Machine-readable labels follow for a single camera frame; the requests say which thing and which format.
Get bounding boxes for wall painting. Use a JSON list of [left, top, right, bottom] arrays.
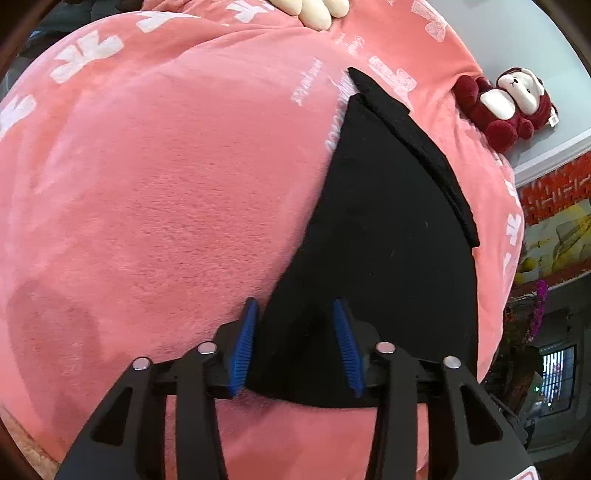
[[513, 198, 591, 288]]

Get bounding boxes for barred window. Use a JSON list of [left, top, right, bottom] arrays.
[[536, 342, 579, 416]]

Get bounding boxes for cream plush toy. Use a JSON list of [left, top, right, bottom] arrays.
[[270, 0, 349, 32]]

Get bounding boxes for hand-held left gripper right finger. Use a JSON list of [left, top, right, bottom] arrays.
[[332, 298, 532, 480]]

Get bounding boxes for black shorts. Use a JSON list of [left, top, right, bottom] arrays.
[[242, 67, 481, 409]]

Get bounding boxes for red and white plush monkey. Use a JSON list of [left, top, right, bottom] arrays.
[[453, 67, 559, 154]]

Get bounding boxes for purple flowers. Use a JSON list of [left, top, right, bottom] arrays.
[[505, 279, 550, 347]]

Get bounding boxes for pink printed blanket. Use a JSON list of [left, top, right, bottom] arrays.
[[0, 0, 527, 476]]

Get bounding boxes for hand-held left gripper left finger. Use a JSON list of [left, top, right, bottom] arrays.
[[54, 297, 259, 480]]

